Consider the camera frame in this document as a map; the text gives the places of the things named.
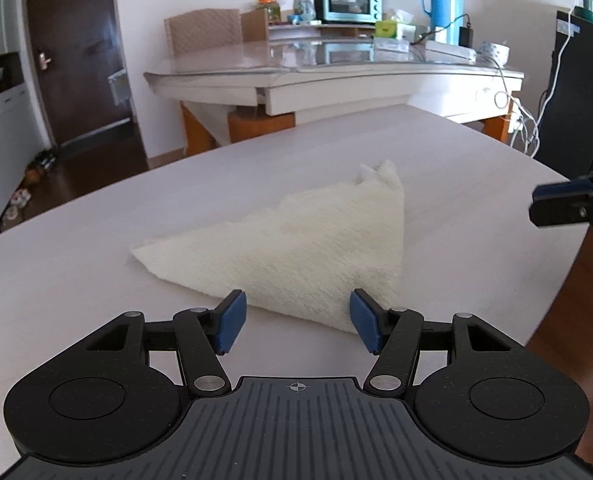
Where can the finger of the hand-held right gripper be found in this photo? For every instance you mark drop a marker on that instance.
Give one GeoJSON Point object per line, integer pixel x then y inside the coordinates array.
{"type": "Point", "coordinates": [558, 215]}
{"type": "Point", "coordinates": [563, 191]}

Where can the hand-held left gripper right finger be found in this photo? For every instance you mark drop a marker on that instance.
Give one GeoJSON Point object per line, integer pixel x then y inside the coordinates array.
{"type": "Point", "coordinates": [366, 322]}

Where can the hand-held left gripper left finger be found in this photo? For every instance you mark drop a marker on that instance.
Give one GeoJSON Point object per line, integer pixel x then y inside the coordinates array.
{"type": "Point", "coordinates": [230, 321]}

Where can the cream terry towel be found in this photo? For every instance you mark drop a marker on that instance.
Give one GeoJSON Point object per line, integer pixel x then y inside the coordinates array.
{"type": "Point", "coordinates": [306, 250]}

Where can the black refrigerator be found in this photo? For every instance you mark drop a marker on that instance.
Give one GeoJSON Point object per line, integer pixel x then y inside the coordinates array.
{"type": "Point", "coordinates": [576, 110]}

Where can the white patterned bowl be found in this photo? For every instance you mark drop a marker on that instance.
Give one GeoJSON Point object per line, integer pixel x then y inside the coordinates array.
{"type": "Point", "coordinates": [494, 51]}

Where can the white power strip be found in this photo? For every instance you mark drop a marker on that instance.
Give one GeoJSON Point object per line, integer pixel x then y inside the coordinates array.
{"type": "Point", "coordinates": [451, 50]}

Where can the black power adapter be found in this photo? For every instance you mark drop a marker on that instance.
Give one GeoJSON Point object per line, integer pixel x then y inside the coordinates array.
{"type": "Point", "coordinates": [466, 37]}

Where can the blue thermos jug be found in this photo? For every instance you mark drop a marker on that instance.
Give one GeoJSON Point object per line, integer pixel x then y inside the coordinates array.
{"type": "Point", "coordinates": [444, 2]}

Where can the clear plastic box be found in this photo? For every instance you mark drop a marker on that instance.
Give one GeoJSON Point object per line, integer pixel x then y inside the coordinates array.
{"type": "Point", "coordinates": [391, 45]}

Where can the green tissue box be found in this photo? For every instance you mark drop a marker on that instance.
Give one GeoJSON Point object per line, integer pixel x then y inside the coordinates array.
{"type": "Point", "coordinates": [394, 29]}

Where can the pale slippers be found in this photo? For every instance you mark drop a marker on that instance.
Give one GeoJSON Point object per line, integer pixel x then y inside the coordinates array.
{"type": "Point", "coordinates": [19, 204]}

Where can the dark shoes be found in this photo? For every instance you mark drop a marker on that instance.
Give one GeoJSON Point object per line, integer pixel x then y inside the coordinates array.
{"type": "Point", "coordinates": [40, 164]}

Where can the white glass-topped dining table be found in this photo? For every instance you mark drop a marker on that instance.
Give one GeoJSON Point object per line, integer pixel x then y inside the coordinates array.
{"type": "Point", "coordinates": [326, 72]}

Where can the teal toaster oven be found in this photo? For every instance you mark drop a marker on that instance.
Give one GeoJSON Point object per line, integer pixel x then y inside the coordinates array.
{"type": "Point", "coordinates": [349, 0]}

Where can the brown chair back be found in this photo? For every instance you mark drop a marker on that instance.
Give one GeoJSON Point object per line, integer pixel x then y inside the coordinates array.
{"type": "Point", "coordinates": [254, 26]}

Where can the dark brown door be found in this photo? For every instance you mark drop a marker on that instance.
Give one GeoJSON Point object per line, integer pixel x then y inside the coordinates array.
{"type": "Point", "coordinates": [84, 55]}

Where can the orange-lid glass jar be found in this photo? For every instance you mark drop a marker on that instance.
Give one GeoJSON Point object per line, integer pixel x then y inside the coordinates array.
{"type": "Point", "coordinates": [270, 10]}

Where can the snack bag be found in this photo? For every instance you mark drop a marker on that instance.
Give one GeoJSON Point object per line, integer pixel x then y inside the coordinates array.
{"type": "Point", "coordinates": [304, 6]}

